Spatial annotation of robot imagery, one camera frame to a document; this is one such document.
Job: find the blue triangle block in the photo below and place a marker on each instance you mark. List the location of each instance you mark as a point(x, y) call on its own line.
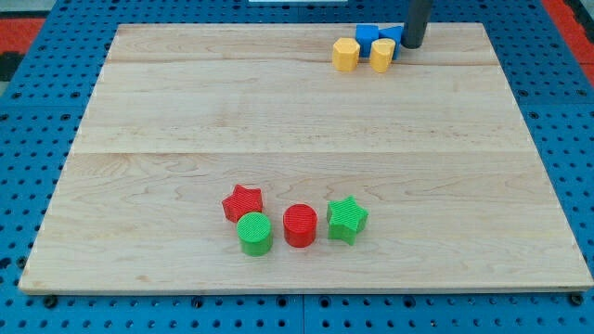
point(393, 33)

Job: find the green star block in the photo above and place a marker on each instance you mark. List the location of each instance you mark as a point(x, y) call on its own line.
point(346, 219)

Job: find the wooden board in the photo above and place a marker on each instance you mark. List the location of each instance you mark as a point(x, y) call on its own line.
point(435, 149)

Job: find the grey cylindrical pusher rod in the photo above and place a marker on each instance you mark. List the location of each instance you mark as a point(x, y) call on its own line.
point(418, 14)

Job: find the green cylinder block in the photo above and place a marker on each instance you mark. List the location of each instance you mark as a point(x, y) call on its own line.
point(255, 234)

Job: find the yellow heart block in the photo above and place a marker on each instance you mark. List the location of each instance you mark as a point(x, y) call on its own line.
point(381, 54)

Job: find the blue cube block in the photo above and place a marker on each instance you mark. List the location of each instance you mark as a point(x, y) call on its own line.
point(365, 35)

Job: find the red cylinder block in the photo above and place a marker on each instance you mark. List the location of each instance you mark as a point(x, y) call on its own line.
point(300, 223)

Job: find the red star block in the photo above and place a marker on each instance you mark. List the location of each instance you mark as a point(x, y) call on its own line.
point(243, 200)

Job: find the yellow hexagon block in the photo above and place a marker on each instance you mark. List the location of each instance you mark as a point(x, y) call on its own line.
point(345, 54)

